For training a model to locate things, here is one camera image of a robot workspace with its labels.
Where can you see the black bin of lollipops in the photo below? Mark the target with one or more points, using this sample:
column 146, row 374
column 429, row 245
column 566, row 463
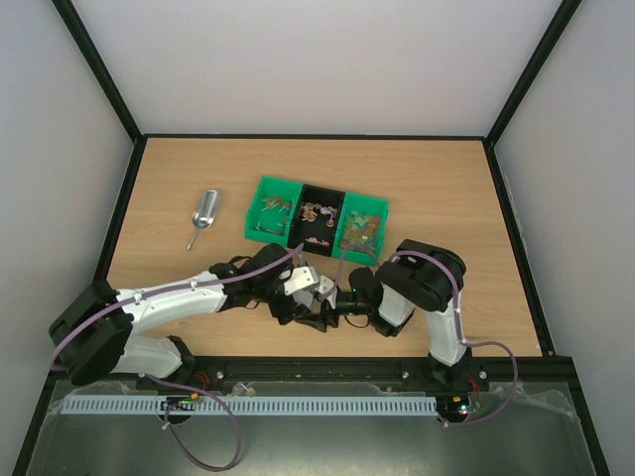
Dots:
column 315, row 218

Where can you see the metal scoop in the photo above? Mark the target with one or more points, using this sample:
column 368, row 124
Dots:
column 204, row 214

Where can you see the green bin of gummy candies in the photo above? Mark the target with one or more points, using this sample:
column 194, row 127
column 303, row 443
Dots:
column 362, row 225

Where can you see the slotted grey cable duct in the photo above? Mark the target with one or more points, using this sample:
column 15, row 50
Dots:
column 253, row 406

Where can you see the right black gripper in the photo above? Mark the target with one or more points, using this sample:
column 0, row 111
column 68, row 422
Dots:
column 337, row 305

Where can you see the white jar lid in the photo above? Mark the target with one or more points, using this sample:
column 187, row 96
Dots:
column 305, row 298

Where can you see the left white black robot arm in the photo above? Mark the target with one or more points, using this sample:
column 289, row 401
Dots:
column 103, row 330

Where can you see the green bin of mixed candies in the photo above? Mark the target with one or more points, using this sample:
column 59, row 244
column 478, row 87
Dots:
column 269, row 216

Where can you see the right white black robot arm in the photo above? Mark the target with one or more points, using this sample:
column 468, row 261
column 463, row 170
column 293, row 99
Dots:
column 416, row 276

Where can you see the black aluminium frame rail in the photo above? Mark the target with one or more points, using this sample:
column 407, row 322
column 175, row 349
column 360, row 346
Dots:
column 414, row 374

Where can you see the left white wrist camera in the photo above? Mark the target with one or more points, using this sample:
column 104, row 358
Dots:
column 300, row 279

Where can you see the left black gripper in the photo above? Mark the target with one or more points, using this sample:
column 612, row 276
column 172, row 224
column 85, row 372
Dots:
column 279, row 310

